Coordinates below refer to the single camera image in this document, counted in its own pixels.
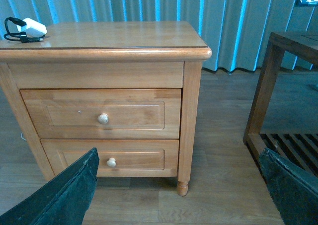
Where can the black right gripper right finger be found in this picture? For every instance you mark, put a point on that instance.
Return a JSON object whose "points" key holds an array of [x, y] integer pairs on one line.
{"points": [[293, 190]]}

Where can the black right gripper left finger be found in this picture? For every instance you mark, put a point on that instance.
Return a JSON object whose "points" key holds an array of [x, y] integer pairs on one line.
{"points": [[62, 201]]}

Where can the wooden drawer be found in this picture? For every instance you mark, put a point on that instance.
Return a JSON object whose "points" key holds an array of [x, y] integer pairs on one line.
{"points": [[104, 113], [117, 158]]}

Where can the white charger brick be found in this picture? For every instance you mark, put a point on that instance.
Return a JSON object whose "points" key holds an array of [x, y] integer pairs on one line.
{"points": [[32, 28]]}

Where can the dark wooden side table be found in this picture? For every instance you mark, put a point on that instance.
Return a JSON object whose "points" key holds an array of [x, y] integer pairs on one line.
{"points": [[284, 111]]}

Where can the light wooden nightstand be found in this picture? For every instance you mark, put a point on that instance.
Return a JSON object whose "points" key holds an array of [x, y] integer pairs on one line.
{"points": [[108, 55]]}

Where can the pale pleated curtain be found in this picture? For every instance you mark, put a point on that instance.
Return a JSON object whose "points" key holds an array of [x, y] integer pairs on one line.
{"points": [[237, 31]]}

